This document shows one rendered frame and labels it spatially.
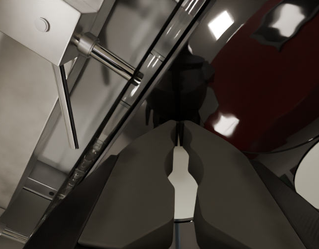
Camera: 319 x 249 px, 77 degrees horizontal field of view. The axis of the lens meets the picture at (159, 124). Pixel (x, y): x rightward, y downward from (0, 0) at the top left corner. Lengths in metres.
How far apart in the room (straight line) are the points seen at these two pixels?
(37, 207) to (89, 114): 0.18
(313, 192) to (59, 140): 0.27
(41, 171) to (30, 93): 0.15
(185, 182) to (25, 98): 0.15
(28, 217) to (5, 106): 0.19
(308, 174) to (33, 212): 0.34
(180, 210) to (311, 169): 0.11
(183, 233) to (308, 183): 0.12
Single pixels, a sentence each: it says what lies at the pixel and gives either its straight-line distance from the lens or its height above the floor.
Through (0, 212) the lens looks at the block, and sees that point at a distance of 0.31.
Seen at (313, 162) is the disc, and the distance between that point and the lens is 0.19.
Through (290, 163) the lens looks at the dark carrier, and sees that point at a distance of 0.19.
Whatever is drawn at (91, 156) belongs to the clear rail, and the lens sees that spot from 0.17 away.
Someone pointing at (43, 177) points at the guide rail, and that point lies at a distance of 0.30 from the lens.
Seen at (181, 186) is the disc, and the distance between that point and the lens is 0.18.
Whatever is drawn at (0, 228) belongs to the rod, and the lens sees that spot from 0.31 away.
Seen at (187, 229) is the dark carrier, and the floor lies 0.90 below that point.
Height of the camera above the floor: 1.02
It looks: 60 degrees down
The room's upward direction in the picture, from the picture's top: 175 degrees counter-clockwise
